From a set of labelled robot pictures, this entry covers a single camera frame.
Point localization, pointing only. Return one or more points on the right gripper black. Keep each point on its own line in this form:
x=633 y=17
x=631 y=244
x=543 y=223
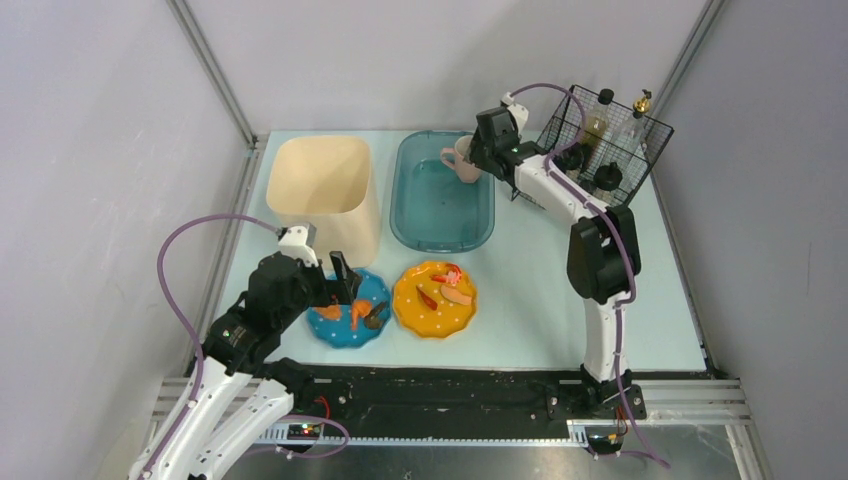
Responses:
x=481 y=153

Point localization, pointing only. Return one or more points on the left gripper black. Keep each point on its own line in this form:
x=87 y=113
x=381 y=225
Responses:
x=328 y=288

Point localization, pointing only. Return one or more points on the pink ceramic mug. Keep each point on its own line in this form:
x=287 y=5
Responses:
x=456 y=158

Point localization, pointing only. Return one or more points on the blue polka dot plate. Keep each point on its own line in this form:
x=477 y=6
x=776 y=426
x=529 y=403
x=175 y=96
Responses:
x=338 y=334

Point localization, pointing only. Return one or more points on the orange polka dot plate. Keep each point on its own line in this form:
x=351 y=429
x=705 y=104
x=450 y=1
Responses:
x=414 y=316

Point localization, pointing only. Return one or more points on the teal transparent plastic tub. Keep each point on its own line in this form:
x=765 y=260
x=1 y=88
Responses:
x=432 y=210

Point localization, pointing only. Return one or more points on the cream plastic waste bin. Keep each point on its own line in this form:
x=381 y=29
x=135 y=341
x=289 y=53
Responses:
x=329 y=182

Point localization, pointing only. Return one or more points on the dark sauce bottle red label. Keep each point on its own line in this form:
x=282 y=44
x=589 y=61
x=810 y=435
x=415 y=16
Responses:
x=597 y=119

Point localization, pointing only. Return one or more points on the black wire rack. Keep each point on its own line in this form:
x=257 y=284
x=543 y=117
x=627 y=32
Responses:
x=606 y=147

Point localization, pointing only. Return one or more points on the white granule shaker black lid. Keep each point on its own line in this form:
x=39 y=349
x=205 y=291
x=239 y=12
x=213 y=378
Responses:
x=607 y=179

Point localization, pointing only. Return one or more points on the clear glass bottle gold stopper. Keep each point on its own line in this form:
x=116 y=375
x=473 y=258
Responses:
x=627 y=136

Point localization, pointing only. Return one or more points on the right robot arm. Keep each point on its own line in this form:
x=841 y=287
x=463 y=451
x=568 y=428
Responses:
x=602 y=260

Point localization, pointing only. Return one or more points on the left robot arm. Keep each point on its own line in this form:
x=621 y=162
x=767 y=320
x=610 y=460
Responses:
x=234 y=394

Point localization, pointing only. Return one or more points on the orange chicken drumstick toy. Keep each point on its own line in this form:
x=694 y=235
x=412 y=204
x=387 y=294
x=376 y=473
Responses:
x=360 y=314

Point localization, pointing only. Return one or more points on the orange shredded food piece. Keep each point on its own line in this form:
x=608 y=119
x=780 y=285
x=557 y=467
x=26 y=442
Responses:
x=333 y=312

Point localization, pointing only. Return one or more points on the red chili pepper toy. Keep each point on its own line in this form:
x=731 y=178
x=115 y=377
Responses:
x=426 y=299

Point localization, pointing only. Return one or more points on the pink salmon slice toy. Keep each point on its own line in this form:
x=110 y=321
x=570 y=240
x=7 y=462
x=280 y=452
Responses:
x=455 y=296

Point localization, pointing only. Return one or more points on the red shrimp toy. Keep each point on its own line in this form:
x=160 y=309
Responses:
x=452 y=276

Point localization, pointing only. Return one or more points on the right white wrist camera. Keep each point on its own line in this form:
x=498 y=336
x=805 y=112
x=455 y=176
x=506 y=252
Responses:
x=518 y=112

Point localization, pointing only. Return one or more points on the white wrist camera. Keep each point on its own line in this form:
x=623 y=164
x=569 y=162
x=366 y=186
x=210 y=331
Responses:
x=296 y=241
x=518 y=112

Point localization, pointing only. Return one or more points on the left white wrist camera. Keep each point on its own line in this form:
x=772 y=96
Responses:
x=296 y=241

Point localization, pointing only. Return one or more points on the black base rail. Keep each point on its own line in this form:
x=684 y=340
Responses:
x=450 y=404

